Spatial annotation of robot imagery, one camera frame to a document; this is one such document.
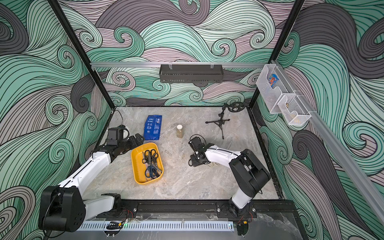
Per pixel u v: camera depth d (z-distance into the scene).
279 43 0.83
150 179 0.81
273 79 0.84
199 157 0.66
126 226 0.70
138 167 0.88
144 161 0.88
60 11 0.73
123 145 0.71
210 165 0.88
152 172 0.83
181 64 0.92
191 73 0.95
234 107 0.88
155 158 0.90
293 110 0.76
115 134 0.66
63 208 0.39
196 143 0.73
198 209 0.74
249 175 0.45
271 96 0.83
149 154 0.92
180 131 0.97
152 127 1.04
